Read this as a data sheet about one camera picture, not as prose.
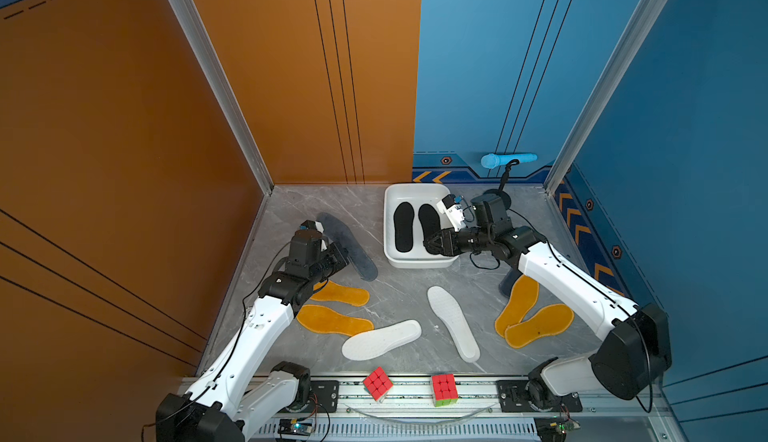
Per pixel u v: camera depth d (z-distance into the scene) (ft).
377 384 2.33
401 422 2.33
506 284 3.01
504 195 3.79
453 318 2.81
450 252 2.20
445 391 2.29
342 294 3.00
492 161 3.11
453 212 2.33
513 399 2.38
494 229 2.00
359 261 2.65
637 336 1.35
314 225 2.38
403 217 3.57
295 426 2.33
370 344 2.67
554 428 2.31
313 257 2.01
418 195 3.82
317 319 2.81
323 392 2.44
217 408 1.28
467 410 2.37
